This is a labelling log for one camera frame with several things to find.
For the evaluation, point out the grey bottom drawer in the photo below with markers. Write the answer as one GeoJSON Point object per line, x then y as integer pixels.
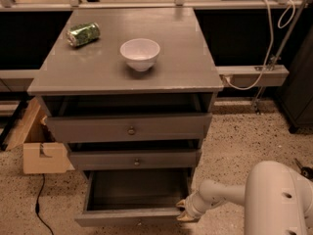
{"type": "Point", "coordinates": [134, 196]}

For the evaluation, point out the dark cabinet at right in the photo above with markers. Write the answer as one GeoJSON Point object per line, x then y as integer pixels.
{"type": "Point", "coordinates": [296, 94]}

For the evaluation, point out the wooden block fixture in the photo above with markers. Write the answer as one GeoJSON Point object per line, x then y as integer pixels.
{"type": "Point", "coordinates": [39, 155]}

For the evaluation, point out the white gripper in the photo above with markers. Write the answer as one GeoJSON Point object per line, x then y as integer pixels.
{"type": "Point", "coordinates": [192, 207]}

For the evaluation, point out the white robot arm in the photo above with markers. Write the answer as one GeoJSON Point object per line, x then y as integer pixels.
{"type": "Point", "coordinates": [277, 200]}

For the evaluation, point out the grey top drawer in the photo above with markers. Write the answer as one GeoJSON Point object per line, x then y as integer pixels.
{"type": "Point", "coordinates": [129, 128]}

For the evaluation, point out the grey drawer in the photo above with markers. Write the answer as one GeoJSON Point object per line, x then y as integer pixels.
{"type": "Point", "coordinates": [100, 160]}
{"type": "Point", "coordinates": [134, 196]}
{"type": "Point", "coordinates": [129, 128]}

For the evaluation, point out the black caster wheel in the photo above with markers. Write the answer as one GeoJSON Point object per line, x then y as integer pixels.
{"type": "Point", "coordinates": [305, 170]}

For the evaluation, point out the white bowl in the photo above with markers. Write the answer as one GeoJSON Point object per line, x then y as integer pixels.
{"type": "Point", "coordinates": [140, 54]}

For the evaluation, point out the grey drawer cabinet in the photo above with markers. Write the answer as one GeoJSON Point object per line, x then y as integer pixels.
{"type": "Point", "coordinates": [95, 81]}

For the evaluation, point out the grey rail beam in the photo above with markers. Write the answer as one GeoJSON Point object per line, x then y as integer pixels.
{"type": "Point", "coordinates": [245, 77]}

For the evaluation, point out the green crushed soda can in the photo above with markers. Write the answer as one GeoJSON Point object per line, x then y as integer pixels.
{"type": "Point", "coordinates": [81, 34]}

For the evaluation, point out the metal diagonal rod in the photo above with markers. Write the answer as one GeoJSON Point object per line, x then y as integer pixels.
{"type": "Point", "coordinates": [289, 17]}

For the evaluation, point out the grey middle drawer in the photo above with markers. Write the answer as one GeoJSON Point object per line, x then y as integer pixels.
{"type": "Point", "coordinates": [100, 160]}

